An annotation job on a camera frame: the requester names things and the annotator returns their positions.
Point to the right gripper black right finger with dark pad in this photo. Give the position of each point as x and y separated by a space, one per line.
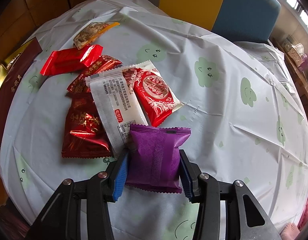
245 217

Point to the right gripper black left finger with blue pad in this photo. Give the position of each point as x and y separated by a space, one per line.
60 217

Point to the purple snack pack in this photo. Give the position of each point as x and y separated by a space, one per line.
154 162

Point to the slim red gold-print snack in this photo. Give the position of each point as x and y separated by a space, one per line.
103 63

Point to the dark maroon cushion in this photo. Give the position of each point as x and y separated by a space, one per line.
12 224

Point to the dark red foil snack bag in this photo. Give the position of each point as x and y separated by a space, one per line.
84 135

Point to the white cloud-print tablecloth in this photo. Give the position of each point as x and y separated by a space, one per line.
192 108

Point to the red white patterned snack pack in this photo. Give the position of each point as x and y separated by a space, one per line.
154 94

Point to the plain bright red snack pack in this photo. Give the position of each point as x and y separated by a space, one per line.
71 60

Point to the maroon and gold gift box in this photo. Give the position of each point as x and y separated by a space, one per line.
16 66

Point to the mixed nuts pack, orange edge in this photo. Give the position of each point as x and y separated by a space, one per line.
91 32

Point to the yellow and blue chair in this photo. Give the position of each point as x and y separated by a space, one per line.
235 20

